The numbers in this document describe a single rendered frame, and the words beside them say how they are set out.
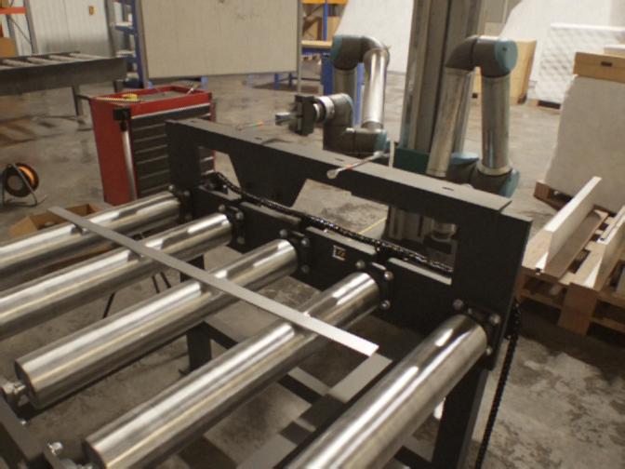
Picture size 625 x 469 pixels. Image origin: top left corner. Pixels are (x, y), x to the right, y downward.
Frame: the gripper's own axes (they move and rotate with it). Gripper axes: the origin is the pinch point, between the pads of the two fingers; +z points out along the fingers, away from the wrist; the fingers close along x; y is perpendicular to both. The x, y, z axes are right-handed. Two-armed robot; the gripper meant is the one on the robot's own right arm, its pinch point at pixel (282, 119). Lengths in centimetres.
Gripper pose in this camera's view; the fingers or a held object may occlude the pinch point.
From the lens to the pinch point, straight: 164.3
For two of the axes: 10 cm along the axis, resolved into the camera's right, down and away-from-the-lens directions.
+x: -0.2, 8.9, 4.5
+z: -6.7, 3.3, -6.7
